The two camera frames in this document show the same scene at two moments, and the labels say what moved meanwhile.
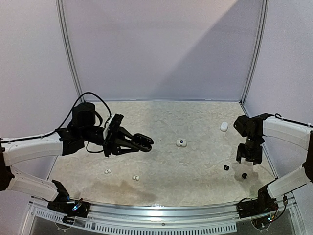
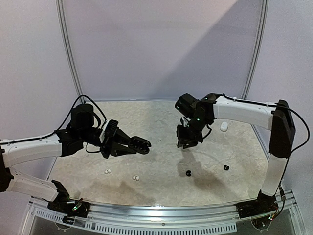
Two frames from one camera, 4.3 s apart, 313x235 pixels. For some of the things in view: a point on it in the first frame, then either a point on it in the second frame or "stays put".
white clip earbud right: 136,177 stays put
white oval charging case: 224,126 stays put
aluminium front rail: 219,219 stays put
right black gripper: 250,153 → 187,136
